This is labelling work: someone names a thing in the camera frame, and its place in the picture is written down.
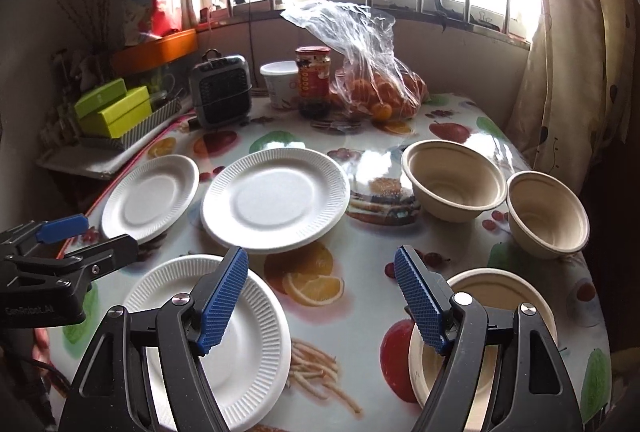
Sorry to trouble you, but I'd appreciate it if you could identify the grey zigzag pattern box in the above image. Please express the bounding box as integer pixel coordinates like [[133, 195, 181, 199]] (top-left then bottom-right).
[[79, 98, 181, 152]]

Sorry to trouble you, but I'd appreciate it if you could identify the red label glass jar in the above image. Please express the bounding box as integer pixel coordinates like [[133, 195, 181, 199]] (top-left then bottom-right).
[[295, 46, 331, 119]]

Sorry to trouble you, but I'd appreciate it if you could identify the white paper plate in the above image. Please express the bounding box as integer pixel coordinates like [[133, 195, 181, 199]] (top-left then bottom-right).
[[201, 147, 350, 254], [124, 254, 292, 431], [101, 155, 200, 244]]

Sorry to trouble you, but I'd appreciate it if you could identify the lime green box upper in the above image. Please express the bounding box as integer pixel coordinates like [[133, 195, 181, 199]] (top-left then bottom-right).
[[74, 78, 127, 120]]

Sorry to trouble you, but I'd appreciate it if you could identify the small grey heater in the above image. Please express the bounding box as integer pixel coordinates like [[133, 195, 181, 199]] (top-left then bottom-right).
[[189, 48, 252, 130]]

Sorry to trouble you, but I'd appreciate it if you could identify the cream patterned curtain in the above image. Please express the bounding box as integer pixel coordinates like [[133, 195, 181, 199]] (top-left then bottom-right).
[[506, 0, 639, 192]]

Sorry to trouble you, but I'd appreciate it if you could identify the lime green box lower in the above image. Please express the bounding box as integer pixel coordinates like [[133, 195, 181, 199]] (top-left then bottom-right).
[[79, 86, 152, 138]]

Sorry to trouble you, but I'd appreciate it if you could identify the white plastic tub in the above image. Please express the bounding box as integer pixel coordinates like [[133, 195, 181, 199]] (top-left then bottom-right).
[[260, 60, 299, 110]]

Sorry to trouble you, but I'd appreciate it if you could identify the orange tray shelf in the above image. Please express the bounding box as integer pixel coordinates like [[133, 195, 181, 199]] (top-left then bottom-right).
[[111, 29, 198, 77]]

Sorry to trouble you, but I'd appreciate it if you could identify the beige paper bowl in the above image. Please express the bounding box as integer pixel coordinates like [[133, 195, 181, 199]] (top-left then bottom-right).
[[506, 171, 590, 260], [408, 266, 560, 432], [401, 140, 506, 223]]

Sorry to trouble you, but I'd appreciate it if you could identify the lime green box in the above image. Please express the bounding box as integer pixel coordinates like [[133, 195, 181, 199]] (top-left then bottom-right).
[[74, 78, 127, 120], [79, 86, 152, 138]]

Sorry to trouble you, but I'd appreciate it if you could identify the white side shelf board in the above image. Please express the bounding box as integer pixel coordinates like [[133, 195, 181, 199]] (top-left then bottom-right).
[[36, 97, 192, 180]]

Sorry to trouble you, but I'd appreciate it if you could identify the clear plastic bag of oranges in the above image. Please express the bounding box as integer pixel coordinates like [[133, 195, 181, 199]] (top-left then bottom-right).
[[281, 0, 427, 123]]

